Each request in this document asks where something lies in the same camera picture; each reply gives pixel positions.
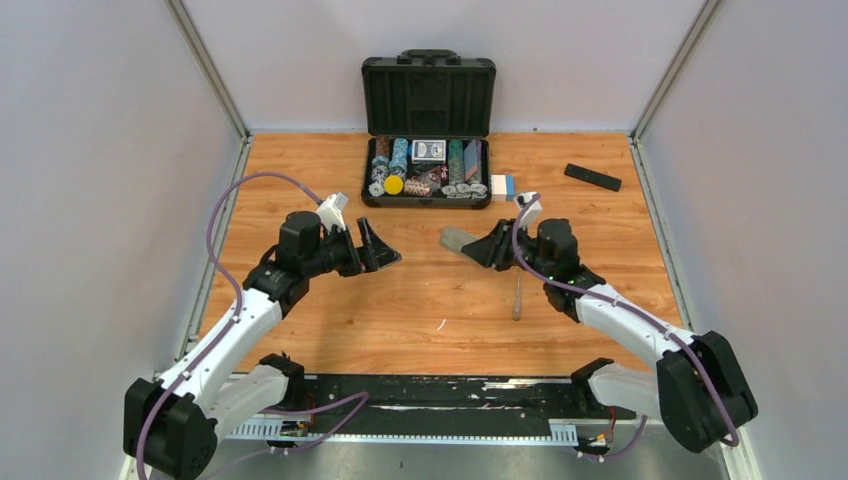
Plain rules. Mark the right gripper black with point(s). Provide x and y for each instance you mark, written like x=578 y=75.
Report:
x=490 y=251

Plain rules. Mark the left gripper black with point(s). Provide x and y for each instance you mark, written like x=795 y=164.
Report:
x=371 y=257

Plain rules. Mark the grey remote control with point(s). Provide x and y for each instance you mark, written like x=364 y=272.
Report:
x=455 y=239

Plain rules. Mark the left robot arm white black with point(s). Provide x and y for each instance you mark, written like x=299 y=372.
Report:
x=175 y=423

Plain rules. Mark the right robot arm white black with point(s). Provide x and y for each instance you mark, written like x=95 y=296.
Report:
x=697 y=387

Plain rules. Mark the black remote control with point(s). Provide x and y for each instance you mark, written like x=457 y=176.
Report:
x=593 y=177

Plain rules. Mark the white blue card box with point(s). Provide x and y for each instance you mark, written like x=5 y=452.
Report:
x=502 y=187

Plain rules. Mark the yellow poker chip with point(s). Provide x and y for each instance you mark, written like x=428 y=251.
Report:
x=394 y=184

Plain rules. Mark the teal poker chip stack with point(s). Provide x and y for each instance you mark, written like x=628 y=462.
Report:
x=399 y=156

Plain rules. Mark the green poker chip stack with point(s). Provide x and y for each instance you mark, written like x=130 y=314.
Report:
x=455 y=162

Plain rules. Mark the blue playing card deck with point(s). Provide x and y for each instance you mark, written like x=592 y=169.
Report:
x=428 y=151

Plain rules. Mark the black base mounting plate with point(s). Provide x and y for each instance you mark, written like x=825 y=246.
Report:
x=443 y=406

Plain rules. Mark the black poker chip case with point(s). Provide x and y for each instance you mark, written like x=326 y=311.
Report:
x=427 y=94

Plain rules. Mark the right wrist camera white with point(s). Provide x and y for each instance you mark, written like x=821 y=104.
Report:
x=529 y=206

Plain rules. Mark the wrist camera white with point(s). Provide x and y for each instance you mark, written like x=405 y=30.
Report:
x=529 y=206
x=330 y=212

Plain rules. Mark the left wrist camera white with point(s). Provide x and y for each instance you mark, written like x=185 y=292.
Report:
x=330 y=212

